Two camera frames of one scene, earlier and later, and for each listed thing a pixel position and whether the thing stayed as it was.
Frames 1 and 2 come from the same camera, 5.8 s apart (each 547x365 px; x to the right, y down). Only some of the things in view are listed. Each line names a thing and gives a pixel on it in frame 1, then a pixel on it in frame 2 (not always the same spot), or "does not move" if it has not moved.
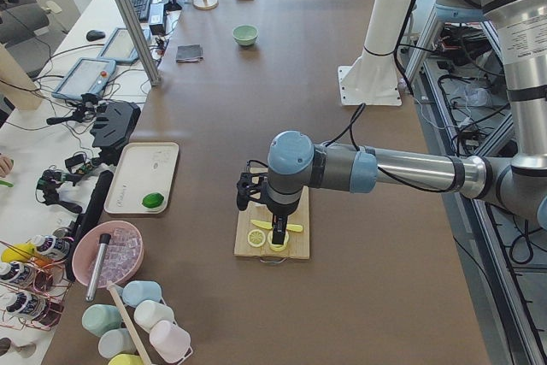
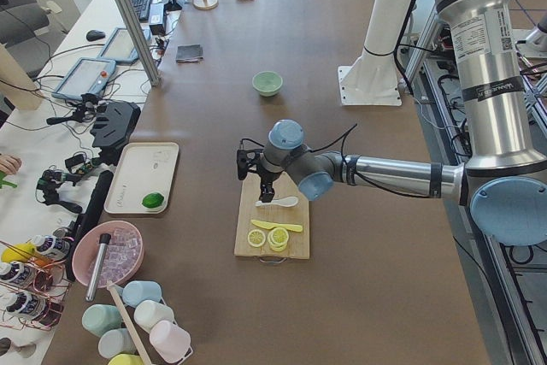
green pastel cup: [99, 318] does not move
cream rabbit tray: [142, 168] does not move
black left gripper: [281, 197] to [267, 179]
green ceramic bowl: [245, 35] to [267, 83]
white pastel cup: [148, 313] does not move
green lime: [152, 200] does not move
